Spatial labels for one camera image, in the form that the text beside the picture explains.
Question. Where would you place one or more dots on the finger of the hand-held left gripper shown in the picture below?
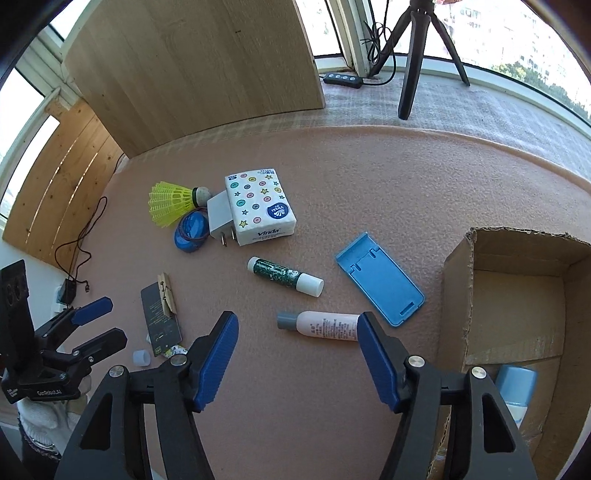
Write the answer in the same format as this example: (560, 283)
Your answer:
(104, 341)
(94, 308)

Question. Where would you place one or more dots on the small white cap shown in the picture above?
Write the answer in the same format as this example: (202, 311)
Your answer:
(141, 358)

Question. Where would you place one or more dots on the small black adapter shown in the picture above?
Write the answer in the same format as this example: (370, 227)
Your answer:
(68, 291)

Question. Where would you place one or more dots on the cardboard box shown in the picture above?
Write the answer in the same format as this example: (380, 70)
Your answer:
(508, 300)

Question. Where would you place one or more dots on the yellow green packet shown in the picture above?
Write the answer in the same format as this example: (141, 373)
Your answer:
(173, 351)

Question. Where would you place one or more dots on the white charger plug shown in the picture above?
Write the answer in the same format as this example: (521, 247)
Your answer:
(219, 214)

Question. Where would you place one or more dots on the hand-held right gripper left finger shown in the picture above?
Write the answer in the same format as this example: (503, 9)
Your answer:
(217, 364)

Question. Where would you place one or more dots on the wooden clothespin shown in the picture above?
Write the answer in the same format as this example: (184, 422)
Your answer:
(167, 295)

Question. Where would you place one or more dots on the person's left forearm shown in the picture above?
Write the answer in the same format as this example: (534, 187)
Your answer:
(27, 461)

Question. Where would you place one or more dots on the yellow plastic shuttlecock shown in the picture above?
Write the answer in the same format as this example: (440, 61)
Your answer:
(171, 203)

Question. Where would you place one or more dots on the blue round disc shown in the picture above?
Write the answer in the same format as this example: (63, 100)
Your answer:
(189, 230)

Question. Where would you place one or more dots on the checked beige cloth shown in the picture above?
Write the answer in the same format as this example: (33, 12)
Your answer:
(461, 110)

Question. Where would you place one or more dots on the black power strip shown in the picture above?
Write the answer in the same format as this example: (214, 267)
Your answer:
(344, 78)

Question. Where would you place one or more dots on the dark paper card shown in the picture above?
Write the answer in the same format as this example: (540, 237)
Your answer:
(157, 323)

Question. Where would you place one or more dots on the slatted wooden panel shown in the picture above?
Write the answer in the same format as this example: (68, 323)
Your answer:
(60, 184)

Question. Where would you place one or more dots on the person's left hand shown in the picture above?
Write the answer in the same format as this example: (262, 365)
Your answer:
(41, 417)

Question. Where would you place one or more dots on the patterned tissue pack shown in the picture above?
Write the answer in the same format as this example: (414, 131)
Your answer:
(258, 203)

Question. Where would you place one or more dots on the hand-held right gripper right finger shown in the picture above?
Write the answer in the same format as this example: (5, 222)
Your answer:
(376, 360)

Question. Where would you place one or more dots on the blue phone stand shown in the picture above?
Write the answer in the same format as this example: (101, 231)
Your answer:
(378, 281)

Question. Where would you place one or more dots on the green patterned stick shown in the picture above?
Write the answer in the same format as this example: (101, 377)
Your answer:
(277, 273)

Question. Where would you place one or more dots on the light wooden board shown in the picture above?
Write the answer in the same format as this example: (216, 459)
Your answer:
(184, 69)

